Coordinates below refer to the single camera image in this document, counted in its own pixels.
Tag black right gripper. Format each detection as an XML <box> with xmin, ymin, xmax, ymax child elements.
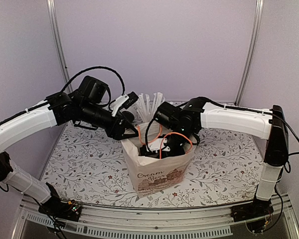
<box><xmin>159</xmin><ymin>126</ymin><xmax>193</xmax><ymax>174</ymax></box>

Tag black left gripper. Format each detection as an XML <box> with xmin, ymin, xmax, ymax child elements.
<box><xmin>80</xmin><ymin>101</ymin><xmax>141</xmax><ymax>141</ymax></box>

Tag white paper takeout bag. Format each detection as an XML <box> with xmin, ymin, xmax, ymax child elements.
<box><xmin>121</xmin><ymin>122</ymin><xmax>196</xmax><ymax>198</ymax></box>

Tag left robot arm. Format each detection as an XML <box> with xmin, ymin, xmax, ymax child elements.
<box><xmin>0</xmin><ymin>76</ymin><xmax>139</xmax><ymax>216</ymax></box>

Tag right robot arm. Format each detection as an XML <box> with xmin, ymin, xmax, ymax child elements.
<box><xmin>144</xmin><ymin>97</ymin><xmax>294</xmax><ymax>217</ymax></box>

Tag stacked paper cups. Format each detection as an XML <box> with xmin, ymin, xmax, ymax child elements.
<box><xmin>122</xmin><ymin>111</ymin><xmax>137</xmax><ymax>122</ymax></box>

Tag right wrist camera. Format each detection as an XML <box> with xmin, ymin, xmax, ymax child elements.
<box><xmin>139</xmin><ymin>138</ymin><xmax>170</xmax><ymax>157</ymax></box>

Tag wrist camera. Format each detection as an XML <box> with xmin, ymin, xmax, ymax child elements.
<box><xmin>139</xmin><ymin>138</ymin><xmax>170</xmax><ymax>157</ymax></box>
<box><xmin>109</xmin><ymin>92</ymin><xmax>139</xmax><ymax>117</ymax></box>

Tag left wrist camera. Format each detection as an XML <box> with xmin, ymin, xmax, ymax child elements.
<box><xmin>109</xmin><ymin>92</ymin><xmax>139</xmax><ymax>117</ymax></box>

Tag aluminium front rail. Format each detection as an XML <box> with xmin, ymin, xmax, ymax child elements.
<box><xmin>11</xmin><ymin>195</ymin><xmax>299</xmax><ymax>239</ymax></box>

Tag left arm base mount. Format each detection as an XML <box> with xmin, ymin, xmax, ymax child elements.
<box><xmin>38</xmin><ymin>198</ymin><xmax>82</xmax><ymax>222</ymax></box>

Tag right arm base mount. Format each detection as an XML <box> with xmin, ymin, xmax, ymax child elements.
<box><xmin>230</xmin><ymin>199</ymin><xmax>274</xmax><ymax>234</ymax></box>

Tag left aluminium frame post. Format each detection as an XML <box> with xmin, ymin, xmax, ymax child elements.
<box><xmin>46</xmin><ymin>0</ymin><xmax>70</xmax><ymax>84</ymax></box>

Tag aluminium frame post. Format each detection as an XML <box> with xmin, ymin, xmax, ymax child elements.
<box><xmin>46</xmin><ymin>0</ymin><xmax>70</xmax><ymax>84</ymax></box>
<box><xmin>234</xmin><ymin>0</ymin><xmax>264</xmax><ymax>106</ymax></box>

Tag right aluminium frame post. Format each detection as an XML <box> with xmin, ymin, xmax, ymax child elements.
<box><xmin>234</xmin><ymin>0</ymin><xmax>264</xmax><ymax>106</ymax></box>

